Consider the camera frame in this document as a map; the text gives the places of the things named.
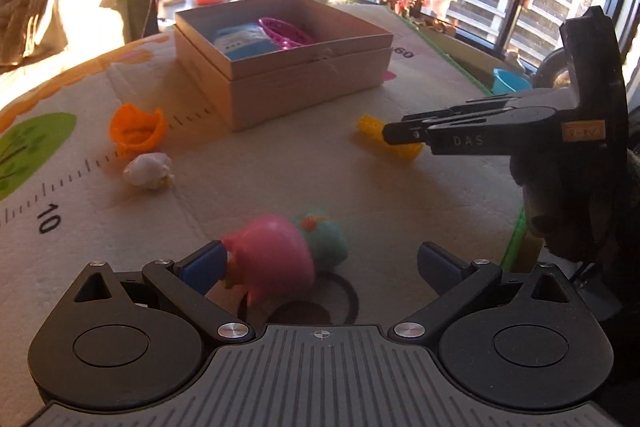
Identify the person's right hand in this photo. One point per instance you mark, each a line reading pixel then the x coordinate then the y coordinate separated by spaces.
pixel 545 197

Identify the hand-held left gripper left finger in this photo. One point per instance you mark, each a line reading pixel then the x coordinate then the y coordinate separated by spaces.
pixel 202 267

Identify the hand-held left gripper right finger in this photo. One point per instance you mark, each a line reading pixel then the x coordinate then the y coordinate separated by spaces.
pixel 440 267

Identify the pink cardboard box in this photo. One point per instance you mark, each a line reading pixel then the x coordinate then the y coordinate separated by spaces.
pixel 280 92

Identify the yellow toy block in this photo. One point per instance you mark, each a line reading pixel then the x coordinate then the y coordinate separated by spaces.
pixel 370 127

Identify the blue bowl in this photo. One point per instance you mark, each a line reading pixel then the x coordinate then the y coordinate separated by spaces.
pixel 510 82

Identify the small white toy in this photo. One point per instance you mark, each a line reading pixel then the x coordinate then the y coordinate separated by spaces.
pixel 145 172

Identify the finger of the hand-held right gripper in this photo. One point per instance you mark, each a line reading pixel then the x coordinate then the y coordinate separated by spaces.
pixel 500 103
pixel 475 137

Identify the pink and teal toy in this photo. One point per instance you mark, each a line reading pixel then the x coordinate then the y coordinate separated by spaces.
pixel 270 252

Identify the pink toy basket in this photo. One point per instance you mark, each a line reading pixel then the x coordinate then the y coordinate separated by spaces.
pixel 285 32

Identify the orange toy cup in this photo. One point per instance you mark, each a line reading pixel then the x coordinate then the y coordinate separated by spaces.
pixel 135 127

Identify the blue packet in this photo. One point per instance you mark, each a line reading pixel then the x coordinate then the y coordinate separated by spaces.
pixel 240 42

